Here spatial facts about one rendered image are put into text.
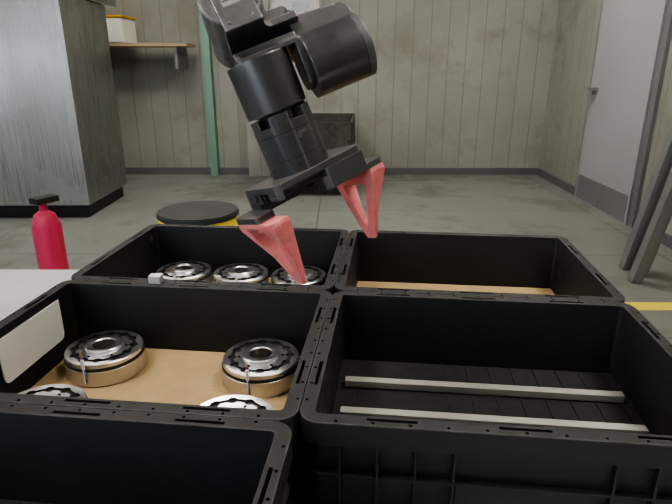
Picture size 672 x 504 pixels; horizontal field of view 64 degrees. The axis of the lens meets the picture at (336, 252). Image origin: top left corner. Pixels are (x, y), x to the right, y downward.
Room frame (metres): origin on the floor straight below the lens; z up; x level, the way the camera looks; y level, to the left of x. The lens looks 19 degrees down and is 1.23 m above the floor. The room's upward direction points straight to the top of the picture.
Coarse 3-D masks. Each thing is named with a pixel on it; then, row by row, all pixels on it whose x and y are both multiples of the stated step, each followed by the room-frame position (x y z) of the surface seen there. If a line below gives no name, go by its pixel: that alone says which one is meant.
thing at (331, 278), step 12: (144, 228) 1.00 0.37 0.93; (156, 228) 1.02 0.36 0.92; (168, 228) 1.02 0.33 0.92; (180, 228) 1.02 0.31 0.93; (192, 228) 1.02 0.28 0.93; (204, 228) 1.01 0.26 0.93; (216, 228) 1.01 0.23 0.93; (228, 228) 1.01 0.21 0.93; (300, 228) 1.00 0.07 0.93; (312, 228) 1.00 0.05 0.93; (132, 240) 0.93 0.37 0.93; (108, 252) 0.86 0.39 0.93; (336, 252) 0.86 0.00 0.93; (96, 264) 0.80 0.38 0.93; (336, 264) 0.80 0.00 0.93; (72, 276) 0.75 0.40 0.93; (84, 276) 0.75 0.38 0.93; (96, 276) 0.75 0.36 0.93; (336, 276) 0.75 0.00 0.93; (300, 288) 0.71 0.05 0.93; (312, 288) 0.71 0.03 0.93; (324, 288) 0.71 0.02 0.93
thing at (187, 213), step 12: (180, 204) 2.54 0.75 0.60; (192, 204) 2.54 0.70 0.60; (204, 204) 2.54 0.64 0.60; (216, 204) 2.54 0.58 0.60; (228, 204) 2.54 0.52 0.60; (156, 216) 2.37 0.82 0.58; (168, 216) 2.32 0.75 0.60; (180, 216) 2.32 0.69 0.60; (192, 216) 2.32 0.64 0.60; (204, 216) 2.32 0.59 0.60; (216, 216) 2.32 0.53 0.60; (228, 216) 2.35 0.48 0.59
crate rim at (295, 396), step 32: (64, 288) 0.71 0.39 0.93; (128, 288) 0.72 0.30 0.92; (160, 288) 0.71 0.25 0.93; (192, 288) 0.71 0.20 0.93; (224, 288) 0.70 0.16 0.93; (256, 288) 0.70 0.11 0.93; (288, 288) 0.70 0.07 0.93; (320, 320) 0.60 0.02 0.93; (224, 416) 0.41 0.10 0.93; (256, 416) 0.41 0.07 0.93; (288, 416) 0.41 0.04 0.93
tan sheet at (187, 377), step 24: (168, 360) 0.68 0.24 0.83; (192, 360) 0.68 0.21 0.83; (216, 360) 0.68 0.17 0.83; (48, 384) 0.62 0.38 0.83; (72, 384) 0.62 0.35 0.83; (120, 384) 0.62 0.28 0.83; (144, 384) 0.62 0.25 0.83; (168, 384) 0.62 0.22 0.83; (192, 384) 0.62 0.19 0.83; (216, 384) 0.62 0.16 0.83
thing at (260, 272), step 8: (232, 264) 0.99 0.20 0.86; (240, 264) 0.99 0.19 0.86; (248, 264) 0.99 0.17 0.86; (256, 264) 0.99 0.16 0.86; (216, 272) 0.94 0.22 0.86; (224, 272) 0.94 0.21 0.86; (256, 272) 0.94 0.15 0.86; (264, 272) 0.94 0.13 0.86; (216, 280) 0.92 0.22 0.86; (224, 280) 0.90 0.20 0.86; (232, 280) 0.90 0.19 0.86; (240, 280) 0.90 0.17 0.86; (248, 280) 0.90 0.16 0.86; (256, 280) 0.91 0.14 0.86
